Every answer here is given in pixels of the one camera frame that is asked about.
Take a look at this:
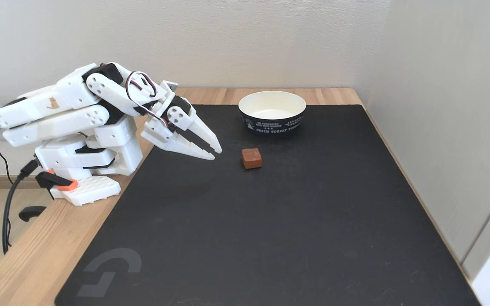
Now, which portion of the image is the thick black cable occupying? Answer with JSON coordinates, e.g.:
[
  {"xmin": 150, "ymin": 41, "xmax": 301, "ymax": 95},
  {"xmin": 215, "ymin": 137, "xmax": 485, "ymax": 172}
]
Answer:
[{"xmin": 1, "ymin": 159, "xmax": 40, "ymax": 255}]

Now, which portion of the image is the red black wrist servo cable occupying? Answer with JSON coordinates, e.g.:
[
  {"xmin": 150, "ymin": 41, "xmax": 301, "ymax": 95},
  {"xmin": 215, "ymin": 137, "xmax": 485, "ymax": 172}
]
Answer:
[{"xmin": 125, "ymin": 71, "xmax": 170, "ymax": 127}]

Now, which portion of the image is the white paper bowl navy print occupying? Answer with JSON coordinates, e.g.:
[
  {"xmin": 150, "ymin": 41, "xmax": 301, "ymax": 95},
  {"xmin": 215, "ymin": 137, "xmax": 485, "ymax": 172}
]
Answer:
[{"xmin": 238, "ymin": 91, "xmax": 307, "ymax": 136}]

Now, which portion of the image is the brown cube toy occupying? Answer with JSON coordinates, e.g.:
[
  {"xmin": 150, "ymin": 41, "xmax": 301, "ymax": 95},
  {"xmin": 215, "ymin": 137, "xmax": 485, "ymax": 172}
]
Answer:
[{"xmin": 241, "ymin": 148, "xmax": 262, "ymax": 170}]

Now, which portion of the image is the black desk mat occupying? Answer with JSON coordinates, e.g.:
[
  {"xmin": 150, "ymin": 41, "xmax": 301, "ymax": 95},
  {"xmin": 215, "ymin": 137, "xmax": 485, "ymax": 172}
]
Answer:
[{"xmin": 54, "ymin": 104, "xmax": 482, "ymax": 306}]

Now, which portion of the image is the black orange table clamp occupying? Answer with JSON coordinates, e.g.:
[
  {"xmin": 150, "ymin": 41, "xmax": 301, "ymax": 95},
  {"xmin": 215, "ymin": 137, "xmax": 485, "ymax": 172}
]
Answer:
[{"xmin": 18, "ymin": 170, "xmax": 79, "ymax": 223}]

